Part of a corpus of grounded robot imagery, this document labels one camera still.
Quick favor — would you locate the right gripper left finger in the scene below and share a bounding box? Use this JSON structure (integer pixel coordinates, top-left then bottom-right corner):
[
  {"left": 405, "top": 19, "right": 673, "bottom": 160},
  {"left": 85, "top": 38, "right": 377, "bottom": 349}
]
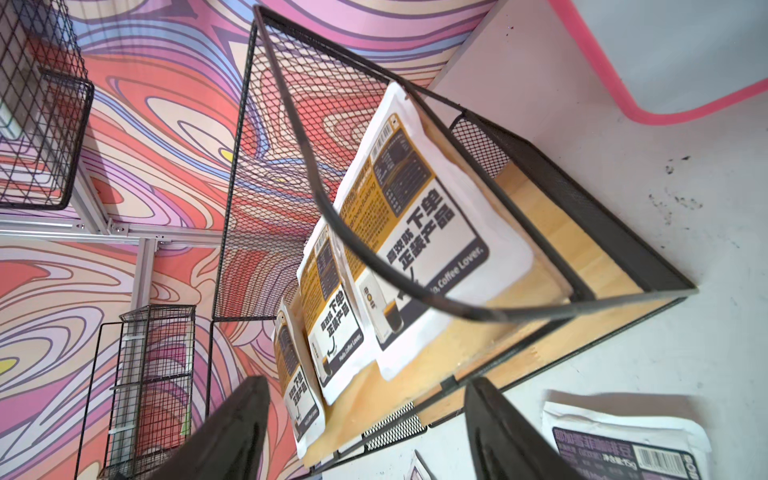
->
[{"left": 151, "top": 376, "right": 271, "bottom": 480}]

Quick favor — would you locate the back wall wire basket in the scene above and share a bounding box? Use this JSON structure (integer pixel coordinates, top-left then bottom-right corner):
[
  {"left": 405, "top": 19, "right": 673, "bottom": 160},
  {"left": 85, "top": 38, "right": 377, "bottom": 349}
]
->
[{"left": 1, "top": 1, "right": 95, "bottom": 211}]

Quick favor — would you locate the yellow coffee bag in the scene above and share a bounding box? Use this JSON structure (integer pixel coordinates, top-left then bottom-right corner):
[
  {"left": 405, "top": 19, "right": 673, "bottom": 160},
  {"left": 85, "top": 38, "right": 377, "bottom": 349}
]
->
[
  {"left": 273, "top": 300, "right": 326, "bottom": 459},
  {"left": 331, "top": 81, "right": 535, "bottom": 383},
  {"left": 297, "top": 219, "right": 376, "bottom": 405}
]

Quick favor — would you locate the wooden two-tier wire shelf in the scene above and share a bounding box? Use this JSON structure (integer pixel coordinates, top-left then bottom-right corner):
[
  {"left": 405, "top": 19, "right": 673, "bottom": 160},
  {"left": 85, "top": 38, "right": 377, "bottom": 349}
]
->
[{"left": 213, "top": 6, "right": 697, "bottom": 475}]

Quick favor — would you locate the wall wire basket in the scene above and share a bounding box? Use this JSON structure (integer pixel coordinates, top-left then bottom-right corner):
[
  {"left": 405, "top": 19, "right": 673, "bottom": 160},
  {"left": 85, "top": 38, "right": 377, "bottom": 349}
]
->
[
  {"left": 76, "top": 304, "right": 196, "bottom": 479},
  {"left": 1, "top": 1, "right": 95, "bottom": 211}
]

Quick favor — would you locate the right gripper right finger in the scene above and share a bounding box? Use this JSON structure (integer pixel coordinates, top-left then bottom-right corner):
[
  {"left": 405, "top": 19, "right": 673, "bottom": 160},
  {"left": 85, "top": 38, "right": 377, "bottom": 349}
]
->
[{"left": 464, "top": 377, "right": 581, "bottom": 480}]

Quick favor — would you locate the left wall wire basket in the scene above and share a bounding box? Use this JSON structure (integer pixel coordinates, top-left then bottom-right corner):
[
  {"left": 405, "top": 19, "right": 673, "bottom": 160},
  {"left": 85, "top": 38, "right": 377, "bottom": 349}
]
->
[{"left": 76, "top": 304, "right": 196, "bottom": 479}]

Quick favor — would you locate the pink framed whiteboard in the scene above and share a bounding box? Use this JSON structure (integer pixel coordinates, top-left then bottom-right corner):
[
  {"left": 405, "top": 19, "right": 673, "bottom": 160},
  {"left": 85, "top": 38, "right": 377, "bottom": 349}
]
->
[{"left": 550, "top": 1, "right": 767, "bottom": 126}]

